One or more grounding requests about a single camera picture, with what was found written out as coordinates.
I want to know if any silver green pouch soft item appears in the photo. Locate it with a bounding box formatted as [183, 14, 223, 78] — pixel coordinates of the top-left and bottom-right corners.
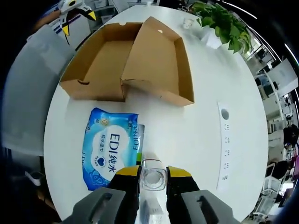
[137, 124, 146, 161]

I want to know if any blue wipes pack soft item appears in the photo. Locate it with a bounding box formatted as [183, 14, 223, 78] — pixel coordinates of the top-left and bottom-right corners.
[82, 107, 140, 191]

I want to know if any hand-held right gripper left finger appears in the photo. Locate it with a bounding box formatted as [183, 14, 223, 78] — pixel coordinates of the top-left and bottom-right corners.
[62, 165, 142, 224]

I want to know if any grey mesh office chair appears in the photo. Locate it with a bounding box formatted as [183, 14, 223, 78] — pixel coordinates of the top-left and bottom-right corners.
[3, 35, 79, 157]

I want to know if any black office chair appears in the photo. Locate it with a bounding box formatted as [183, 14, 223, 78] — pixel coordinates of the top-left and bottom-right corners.
[271, 161, 291, 181]

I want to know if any brown cardboard shoe box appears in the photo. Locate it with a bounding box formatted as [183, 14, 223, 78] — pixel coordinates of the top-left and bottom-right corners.
[59, 16, 195, 107]

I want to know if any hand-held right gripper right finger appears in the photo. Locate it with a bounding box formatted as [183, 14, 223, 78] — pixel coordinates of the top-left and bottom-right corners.
[165, 165, 242, 224]

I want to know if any green plant in white pot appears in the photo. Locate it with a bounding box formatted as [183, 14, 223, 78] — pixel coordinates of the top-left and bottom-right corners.
[191, 1, 253, 55]

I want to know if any white table socket strip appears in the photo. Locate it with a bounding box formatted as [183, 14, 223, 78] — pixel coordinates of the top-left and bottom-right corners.
[216, 101, 231, 190]

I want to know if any clear glass bottle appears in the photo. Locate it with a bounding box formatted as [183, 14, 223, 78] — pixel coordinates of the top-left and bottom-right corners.
[139, 152, 169, 192]

